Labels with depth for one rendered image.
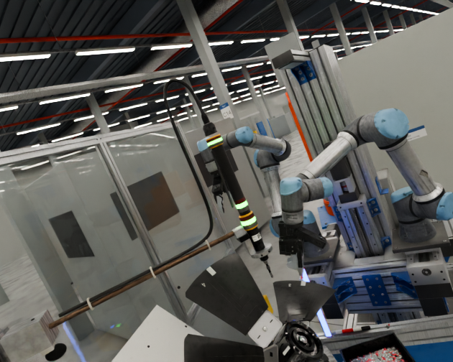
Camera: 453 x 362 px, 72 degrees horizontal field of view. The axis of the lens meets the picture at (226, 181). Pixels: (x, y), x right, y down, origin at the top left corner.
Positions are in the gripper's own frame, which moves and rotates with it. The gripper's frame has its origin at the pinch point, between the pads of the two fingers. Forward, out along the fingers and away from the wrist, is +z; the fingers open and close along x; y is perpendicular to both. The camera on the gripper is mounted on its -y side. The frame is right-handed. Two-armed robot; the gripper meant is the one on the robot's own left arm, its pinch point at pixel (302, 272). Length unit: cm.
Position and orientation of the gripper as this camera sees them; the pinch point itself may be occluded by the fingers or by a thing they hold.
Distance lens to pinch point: 121.6
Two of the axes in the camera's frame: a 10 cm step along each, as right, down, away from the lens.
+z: 1.1, 9.7, 2.3
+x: -2.9, 2.5, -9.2
